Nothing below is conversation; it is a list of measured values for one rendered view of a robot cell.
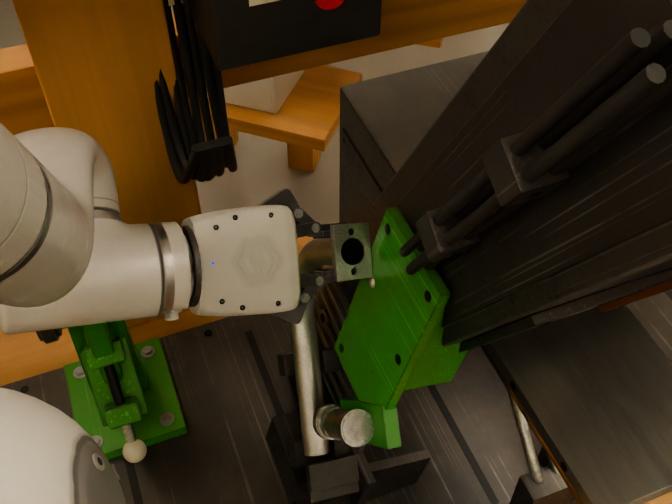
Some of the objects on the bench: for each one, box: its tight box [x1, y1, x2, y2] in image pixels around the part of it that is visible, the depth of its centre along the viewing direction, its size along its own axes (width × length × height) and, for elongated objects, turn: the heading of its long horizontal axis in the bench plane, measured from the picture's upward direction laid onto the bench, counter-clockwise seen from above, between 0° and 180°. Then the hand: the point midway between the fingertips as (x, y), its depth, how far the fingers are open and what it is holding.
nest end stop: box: [294, 482, 359, 503], centre depth 90 cm, size 4×7×6 cm, turn 111°
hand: (336, 252), depth 79 cm, fingers closed on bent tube, 3 cm apart
